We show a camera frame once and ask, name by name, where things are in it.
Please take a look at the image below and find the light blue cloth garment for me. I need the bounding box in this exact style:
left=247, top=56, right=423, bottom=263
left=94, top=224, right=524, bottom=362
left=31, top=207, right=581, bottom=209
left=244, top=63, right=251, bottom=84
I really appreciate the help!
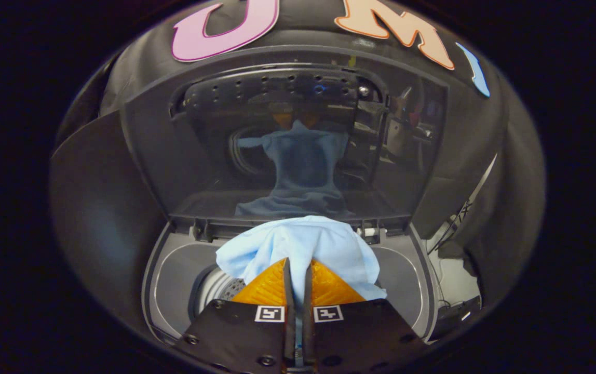
left=216, top=216, right=388, bottom=304

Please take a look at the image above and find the beige cabinet with dark top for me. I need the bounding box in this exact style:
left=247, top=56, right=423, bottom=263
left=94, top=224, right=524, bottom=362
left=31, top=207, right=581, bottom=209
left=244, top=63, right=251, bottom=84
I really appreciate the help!
left=51, top=112, right=166, bottom=333

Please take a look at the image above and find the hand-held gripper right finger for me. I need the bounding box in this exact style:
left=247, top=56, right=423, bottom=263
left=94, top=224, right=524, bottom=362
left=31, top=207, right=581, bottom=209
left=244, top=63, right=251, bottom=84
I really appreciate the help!
left=302, top=258, right=428, bottom=374

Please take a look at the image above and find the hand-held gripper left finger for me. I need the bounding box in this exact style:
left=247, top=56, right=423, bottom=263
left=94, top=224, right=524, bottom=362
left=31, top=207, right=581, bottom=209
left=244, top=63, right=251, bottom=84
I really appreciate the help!
left=173, top=258, right=297, bottom=374

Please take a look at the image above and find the black backdrop cloth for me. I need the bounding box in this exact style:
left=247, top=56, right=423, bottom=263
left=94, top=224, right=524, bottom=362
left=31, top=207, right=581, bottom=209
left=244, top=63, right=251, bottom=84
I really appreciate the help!
left=51, top=0, right=545, bottom=312

